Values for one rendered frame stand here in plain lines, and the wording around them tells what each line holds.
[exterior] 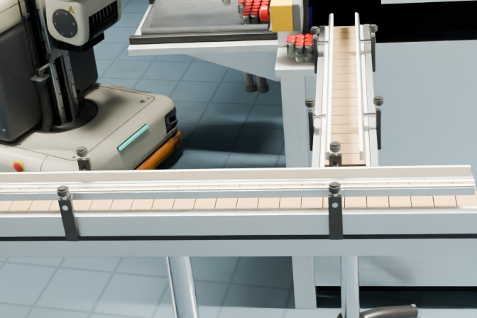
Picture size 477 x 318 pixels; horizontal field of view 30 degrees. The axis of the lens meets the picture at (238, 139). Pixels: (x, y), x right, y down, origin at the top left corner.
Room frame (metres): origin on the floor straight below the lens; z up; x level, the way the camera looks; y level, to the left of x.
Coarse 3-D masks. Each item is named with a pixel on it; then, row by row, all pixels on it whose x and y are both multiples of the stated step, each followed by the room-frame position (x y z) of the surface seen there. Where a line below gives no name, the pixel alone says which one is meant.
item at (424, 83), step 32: (448, 32) 2.08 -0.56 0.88; (384, 64) 2.05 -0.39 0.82; (416, 64) 2.04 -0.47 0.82; (448, 64) 2.03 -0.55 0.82; (384, 96) 2.05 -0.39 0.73; (416, 96) 2.04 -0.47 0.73; (448, 96) 2.03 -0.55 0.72; (384, 128) 2.05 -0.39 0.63; (416, 128) 2.04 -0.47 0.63; (448, 128) 2.03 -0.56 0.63; (384, 160) 2.05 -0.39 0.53; (416, 160) 2.04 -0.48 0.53; (448, 160) 2.03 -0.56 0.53; (320, 256) 2.08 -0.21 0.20; (384, 256) 2.05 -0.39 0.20; (416, 256) 2.04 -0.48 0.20; (448, 256) 2.03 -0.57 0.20
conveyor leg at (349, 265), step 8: (344, 256) 1.86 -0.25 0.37; (352, 256) 1.85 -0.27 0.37; (344, 264) 1.86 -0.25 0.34; (352, 264) 1.85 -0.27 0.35; (344, 272) 1.86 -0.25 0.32; (352, 272) 1.85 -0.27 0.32; (344, 280) 1.86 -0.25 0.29; (352, 280) 1.85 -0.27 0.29; (344, 288) 1.86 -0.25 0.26; (352, 288) 1.85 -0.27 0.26; (344, 296) 1.86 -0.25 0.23; (352, 296) 1.85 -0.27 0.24; (344, 304) 1.86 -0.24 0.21; (352, 304) 1.85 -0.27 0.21; (344, 312) 1.86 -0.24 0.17; (352, 312) 1.85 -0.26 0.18
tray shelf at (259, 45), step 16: (304, 0) 2.39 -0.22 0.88; (144, 16) 2.39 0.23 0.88; (304, 16) 2.27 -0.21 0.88; (304, 32) 2.17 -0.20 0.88; (128, 48) 2.17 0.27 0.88; (144, 48) 2.16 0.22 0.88; (160, 48) 2.15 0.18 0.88; (176, 48) 2.15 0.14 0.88; (192, 48) 2.14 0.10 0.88; (208, 48) 2.14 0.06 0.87; (224, 48) 2.13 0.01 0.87; (240, 48) 2.12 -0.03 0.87; (256, 48) 2.12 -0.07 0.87; (272, 48) 2.11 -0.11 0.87
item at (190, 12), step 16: (160, 0) 2.47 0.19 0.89; (176, 0) 2.46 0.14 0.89; (192, 0) 2.45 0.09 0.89; (208, 0) 2.44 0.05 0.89; (160, 16) 2.37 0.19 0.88; (176, 16) 2.36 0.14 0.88; (192, 16) 2.35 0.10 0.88; (208, 16) 2.33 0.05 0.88; (224, 16) 2.32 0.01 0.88; (144, 32) 2.21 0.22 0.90; (160, 32) 2.21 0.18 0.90; (176, 32) 2.20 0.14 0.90; (192, 32) 2.19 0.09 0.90; (208, 32) 2.19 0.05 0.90
